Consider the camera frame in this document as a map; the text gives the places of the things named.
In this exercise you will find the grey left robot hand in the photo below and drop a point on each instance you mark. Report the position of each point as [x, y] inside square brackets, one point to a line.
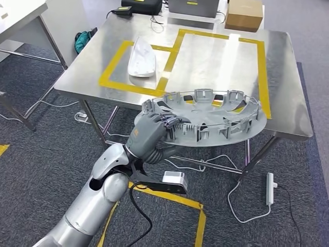
[146, 136]

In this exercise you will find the grey plastic wheel hubcap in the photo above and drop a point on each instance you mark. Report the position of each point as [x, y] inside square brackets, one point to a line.
[205, 122]

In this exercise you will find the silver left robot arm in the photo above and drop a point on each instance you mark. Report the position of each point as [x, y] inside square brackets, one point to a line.
[90, 204]

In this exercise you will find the white plastic car part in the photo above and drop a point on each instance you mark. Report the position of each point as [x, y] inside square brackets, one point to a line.
[142, 58]

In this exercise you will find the steel workbench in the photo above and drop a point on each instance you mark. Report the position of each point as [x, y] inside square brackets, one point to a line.
[218, 61]

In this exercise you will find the teal and black bag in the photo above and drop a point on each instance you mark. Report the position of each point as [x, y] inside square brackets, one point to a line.
[82, 41]

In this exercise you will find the black power adapter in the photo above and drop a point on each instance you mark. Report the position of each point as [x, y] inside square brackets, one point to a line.
[123, 12]

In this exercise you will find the black equipment case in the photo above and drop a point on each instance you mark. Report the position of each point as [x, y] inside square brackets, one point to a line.
[141, 6]

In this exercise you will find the grey equipment box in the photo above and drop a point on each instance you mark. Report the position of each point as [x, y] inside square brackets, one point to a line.
[192, 9]

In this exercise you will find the white partition panel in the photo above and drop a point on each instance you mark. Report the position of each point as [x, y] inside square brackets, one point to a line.
[64, 20]

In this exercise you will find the long white power strip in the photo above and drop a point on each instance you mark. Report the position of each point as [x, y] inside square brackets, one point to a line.
[269, 191]

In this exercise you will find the brown cardboard box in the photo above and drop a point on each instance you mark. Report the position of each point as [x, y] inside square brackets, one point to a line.
[244, 15]

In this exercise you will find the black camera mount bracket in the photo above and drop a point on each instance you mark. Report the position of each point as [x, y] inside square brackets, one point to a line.
[159, 187]

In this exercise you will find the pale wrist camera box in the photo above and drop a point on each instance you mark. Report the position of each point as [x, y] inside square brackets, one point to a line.
[173, 177]

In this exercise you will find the steel frame table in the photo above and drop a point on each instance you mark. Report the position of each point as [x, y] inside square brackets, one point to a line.
[15, 13]

